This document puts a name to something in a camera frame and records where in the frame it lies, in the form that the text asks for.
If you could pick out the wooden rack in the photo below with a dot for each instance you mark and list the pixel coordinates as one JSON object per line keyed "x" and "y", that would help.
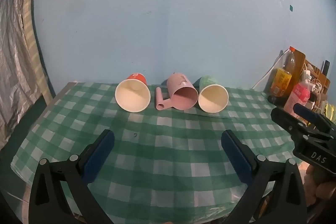
{"x": 311, "y": 74}

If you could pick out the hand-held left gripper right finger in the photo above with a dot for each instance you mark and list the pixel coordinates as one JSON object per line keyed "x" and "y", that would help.
{"x": 237, "y": 154}

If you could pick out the pink plastic bottle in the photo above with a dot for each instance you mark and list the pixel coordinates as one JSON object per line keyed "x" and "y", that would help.
{"x": 298, "y": 95}

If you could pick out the green checkered tablecloth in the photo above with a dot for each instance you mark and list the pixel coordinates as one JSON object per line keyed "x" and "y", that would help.
{"x": 168, "y": 155}

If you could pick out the person's right hand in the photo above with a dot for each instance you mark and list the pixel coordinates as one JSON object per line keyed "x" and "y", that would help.
{"x": 321, "y": 182}

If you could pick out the orange-capped bottle with yellow label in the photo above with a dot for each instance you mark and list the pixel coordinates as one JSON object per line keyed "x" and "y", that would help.
{"x": 281, "y": 79}

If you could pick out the red paper cup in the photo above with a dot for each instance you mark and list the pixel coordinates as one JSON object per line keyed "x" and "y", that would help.
{"x": 132, "y": 95}

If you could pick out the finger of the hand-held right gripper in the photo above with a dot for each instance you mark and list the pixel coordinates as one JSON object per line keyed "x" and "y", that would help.
{"x": 308, "y": 112}
{"x": 287, "y": 119}

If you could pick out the white charger plugs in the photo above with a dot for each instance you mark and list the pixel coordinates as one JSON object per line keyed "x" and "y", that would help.
{"x": 312, "y": 82}

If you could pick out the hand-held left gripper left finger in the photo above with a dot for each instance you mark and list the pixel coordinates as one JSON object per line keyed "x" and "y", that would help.
{"x": 98, "y": 154}

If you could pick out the silver curtain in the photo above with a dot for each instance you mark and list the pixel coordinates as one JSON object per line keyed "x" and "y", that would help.
{"x": 15, "y": 61}

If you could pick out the green paper cup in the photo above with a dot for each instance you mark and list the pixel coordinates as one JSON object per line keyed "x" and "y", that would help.
{"x": 213, "y": 98}

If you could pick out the striped cloth strip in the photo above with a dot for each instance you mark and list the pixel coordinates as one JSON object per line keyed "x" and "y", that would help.
{"x": 32, "y": 37}

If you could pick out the yellow-green cloth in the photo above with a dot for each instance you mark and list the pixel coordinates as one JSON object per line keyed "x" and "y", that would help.
{"x": 330, "y": 111}

